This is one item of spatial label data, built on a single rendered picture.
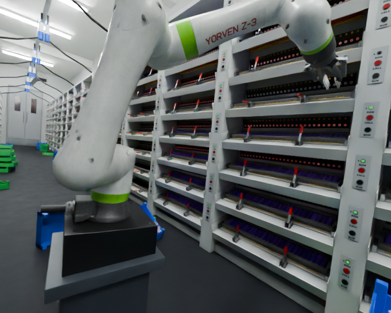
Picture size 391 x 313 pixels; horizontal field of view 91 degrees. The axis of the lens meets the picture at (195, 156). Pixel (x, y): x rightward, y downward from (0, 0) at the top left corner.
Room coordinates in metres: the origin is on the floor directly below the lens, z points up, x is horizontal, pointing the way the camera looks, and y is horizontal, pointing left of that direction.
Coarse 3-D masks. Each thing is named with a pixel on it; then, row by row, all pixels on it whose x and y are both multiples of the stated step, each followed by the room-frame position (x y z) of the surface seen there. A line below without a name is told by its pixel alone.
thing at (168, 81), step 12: (168, 84) 1.70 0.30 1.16; (180, 84) 1.79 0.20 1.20; (156, 96) 1.73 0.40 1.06; (180, 96) 1.80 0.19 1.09; (156, 108) 1.71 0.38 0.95; (168, 120) 1.72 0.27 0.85; (156, 132) 1.69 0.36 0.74; (156, 144) 1.68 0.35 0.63; (168, 144) 1.74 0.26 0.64; (156, 168) 1.67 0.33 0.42; (156, 192) 1.68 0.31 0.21
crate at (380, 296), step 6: (378, 282) 0.41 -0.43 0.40; (384, 282) 0.41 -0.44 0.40; (378, 288) 0.40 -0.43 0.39; (384, 288) 0.40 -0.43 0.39; (372, 294) 0.40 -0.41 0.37; (378, 294) 0.40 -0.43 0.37; (384, 294) 0.40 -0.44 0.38; (372, 300) 0.38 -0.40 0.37; (378, 300) 0.40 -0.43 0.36; (384, 300) 0.40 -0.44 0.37; (390, 300) 0.40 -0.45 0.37; (372, 306) 0.37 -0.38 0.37; (378, 306) 0.40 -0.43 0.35; (384, 306) 0.39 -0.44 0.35; (390, 306) 0.40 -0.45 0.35; (372, 312) 0.35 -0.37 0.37; (378, 312) 0.40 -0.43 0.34; (384, 312) 0.40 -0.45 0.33
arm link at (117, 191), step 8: (120, 152) 0.59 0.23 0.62; (128, 152) 0.63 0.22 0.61; (120, 160) 0.57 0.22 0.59; (128, 160) 0.62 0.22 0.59; (120, 168) 0.57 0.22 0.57; (128, 168) 0.63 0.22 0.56; (120, 176) 0.60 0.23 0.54; (128, 176) 0.64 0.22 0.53; (112, 184) 0.60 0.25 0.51; (120, 184) 0.62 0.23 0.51; (128, 184) 0.65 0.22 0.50; (96, 192) 0.60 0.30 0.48; (104, 192) 0.60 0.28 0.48; (112, 192) 0.60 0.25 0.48; (120, 192) 0.62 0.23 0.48; (128, 192) 0.65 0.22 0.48; (96, 200) 0.60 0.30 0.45; (104, 200) 0.60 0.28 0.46; (112, 200) 0.61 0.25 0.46; (120, 200) 0.63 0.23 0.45
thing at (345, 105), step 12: (276, 96) 1.11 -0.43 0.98; (288, 96) 1.06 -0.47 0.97; (228, 108) 1.18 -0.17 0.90; (240, 108) 1.10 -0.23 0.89; (252, 108) 1.03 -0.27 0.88; (264, 108) 0.98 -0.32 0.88; (276, 108) 0.93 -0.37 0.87; (288, 108) 0.89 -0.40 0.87; (300, 108) 0.86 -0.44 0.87; (312, 108) 0.82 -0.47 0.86; (324, 108) 0.79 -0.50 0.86; (336, 108) 0.76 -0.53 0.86; (348, 108) 0.74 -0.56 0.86
